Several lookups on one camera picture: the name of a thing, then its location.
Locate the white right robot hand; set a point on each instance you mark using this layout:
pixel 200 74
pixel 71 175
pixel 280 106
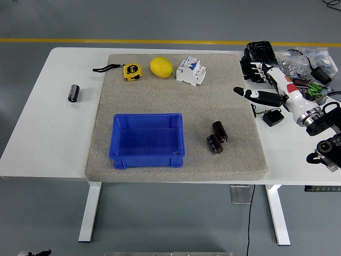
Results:
pixel 293 101

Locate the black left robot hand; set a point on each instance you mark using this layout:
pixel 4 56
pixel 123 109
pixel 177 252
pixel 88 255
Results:
pixel 40 253

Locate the dark brown cylindrical battery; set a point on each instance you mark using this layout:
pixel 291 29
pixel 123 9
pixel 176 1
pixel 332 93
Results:
pixel 220 130
pixel 215 144
pixel 73 93

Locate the blue plastic box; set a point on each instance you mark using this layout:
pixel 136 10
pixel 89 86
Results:
pixel 146 141

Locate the green connector pieces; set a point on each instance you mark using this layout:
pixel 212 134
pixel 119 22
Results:
pixel 314 89

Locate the light blue parts tray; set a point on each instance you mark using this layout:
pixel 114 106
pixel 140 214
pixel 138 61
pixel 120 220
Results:
pixel 324 92

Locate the clear bag of screws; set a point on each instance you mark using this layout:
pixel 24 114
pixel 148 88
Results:
pixel 293 62

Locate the black rugged handheld device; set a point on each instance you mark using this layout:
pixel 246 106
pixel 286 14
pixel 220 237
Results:
pixel 261 50

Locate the white table leg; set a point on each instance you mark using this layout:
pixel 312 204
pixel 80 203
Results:
pixel 277 213
pixel 90 210

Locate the black table control panel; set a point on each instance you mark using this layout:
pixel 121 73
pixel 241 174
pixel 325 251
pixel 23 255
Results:
pixel 322 188

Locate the white circuit breaker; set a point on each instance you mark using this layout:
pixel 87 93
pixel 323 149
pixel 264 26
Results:
pixel 190 71

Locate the grey-brown felt mat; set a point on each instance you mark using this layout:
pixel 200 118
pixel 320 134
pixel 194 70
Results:
pixel 160 98

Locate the yellow lemon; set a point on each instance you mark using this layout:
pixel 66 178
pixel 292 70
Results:
pixel 161 67

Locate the yellow tape measure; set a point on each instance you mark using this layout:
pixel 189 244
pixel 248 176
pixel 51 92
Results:
pixel 131 72

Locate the silver bracket under table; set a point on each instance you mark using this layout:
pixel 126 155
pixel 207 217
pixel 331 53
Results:
pixel 239 194

